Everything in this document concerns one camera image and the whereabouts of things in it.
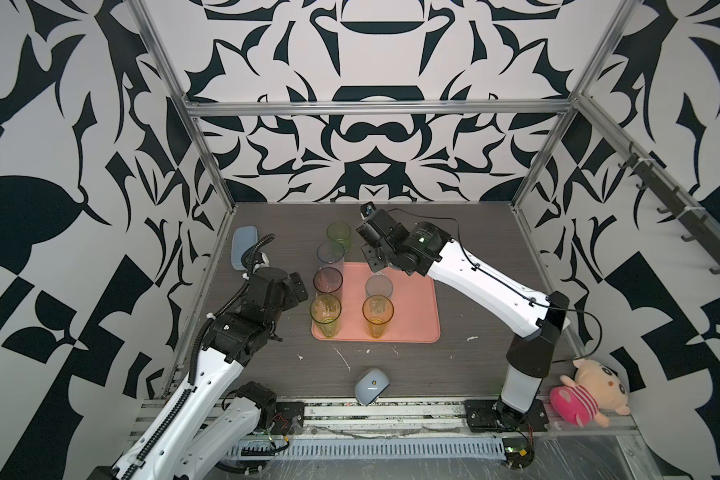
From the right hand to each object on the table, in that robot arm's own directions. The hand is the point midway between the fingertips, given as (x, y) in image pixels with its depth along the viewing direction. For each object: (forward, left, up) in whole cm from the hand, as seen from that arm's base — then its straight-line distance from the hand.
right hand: (377, 245), depth 75 cm
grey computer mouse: (-28, +2, -17) cm, 33 cm away
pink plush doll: (-29, -52, -22) cm, 63 cm away
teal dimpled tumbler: (-3, -1, -15) cm, 15 cm away
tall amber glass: (-10, 0, -15) cm, 18 cm away
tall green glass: (-10, +14, -17) cm, 24 cm away
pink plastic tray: (-3, -12, -26) cm, 29 cm away
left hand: (-7, +23, -3) cm, 24 cm away
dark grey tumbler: (0, +14, -16) cm, 22 cm away
